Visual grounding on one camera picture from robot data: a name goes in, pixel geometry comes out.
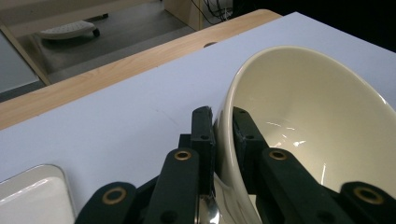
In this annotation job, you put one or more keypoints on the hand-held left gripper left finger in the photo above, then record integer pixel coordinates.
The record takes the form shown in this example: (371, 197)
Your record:
(203, 146)

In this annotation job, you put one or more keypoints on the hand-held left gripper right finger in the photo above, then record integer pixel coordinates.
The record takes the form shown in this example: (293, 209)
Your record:
(247, 143)

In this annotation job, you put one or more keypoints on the cream ceramic bowl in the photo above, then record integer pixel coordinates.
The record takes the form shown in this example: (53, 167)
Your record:
(311, 109)

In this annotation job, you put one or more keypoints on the small white rectangular plate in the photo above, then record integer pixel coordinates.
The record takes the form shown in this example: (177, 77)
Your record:
(34, 199)

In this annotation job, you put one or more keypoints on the pale lavender table cover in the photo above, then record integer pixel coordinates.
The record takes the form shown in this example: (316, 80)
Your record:
(124, 124)

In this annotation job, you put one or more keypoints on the light wooden table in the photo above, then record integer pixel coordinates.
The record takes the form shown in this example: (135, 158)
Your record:
(93, 77)

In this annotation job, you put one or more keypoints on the black curtain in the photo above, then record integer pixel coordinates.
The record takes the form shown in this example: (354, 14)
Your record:
(327, 18)

